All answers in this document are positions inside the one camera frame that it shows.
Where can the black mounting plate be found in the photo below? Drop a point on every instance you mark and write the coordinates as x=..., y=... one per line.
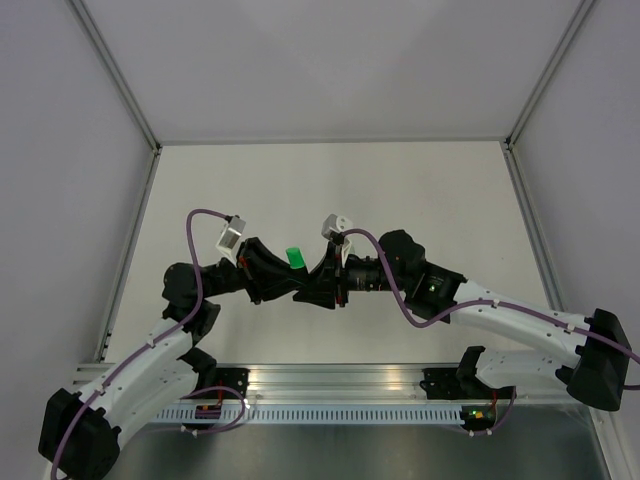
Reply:
x=448, y=383
x=235, y=378

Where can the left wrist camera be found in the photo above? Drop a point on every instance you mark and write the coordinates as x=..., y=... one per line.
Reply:
x=230, y=238

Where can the aluminium frame post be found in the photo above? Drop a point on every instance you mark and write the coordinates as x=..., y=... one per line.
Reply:
x=91, y=30
x=509, y=147

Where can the left aluminium frame post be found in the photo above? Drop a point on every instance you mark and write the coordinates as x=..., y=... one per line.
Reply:
x=91, y=30

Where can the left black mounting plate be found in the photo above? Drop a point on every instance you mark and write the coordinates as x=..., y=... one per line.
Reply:
x=235, y=378

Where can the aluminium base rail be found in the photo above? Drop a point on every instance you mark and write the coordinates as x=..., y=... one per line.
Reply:
x=335, y=383

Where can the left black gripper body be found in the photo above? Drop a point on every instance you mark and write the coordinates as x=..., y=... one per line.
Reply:
x=254, y=281

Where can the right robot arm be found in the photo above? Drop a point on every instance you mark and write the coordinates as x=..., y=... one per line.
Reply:
x=586, y=355

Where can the right aluminium frame post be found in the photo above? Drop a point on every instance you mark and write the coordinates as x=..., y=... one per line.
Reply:
x=509, y=147

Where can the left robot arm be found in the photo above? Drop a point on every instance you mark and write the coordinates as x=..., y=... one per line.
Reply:
x=84, y=432

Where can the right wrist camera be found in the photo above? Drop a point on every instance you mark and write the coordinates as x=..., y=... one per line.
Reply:
x=334, y=228

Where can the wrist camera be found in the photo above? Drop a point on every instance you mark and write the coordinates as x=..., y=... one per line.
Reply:
x=334, y=228
x=230, y=238

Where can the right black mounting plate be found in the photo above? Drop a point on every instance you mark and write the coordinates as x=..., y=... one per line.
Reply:
x=448, y=383

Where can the white slotted cable duct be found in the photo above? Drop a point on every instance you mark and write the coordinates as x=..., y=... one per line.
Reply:
x=345, y=414

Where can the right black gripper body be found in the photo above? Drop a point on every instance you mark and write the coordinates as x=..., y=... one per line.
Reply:
x=335, y=276

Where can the bright green pen cap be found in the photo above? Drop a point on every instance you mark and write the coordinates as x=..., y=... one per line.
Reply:
x=295, y=258

